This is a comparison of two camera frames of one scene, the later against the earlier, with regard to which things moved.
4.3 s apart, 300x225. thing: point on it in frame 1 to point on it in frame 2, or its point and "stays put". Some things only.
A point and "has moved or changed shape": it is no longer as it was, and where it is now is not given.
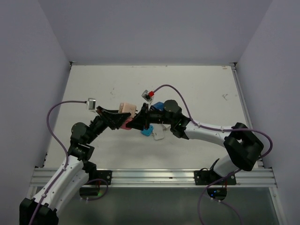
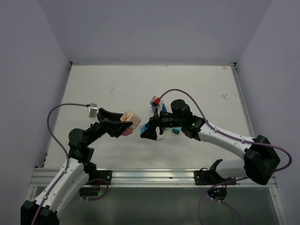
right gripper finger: (139, 121) to (149, 131)
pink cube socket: (126, 108) has moved or changed shape
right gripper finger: (145, 108) to (165, 115)
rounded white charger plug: (158, 134) stays put
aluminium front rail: (164, 177) stays put
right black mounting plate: (205, 177) stays put
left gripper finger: (102, 111) stays put
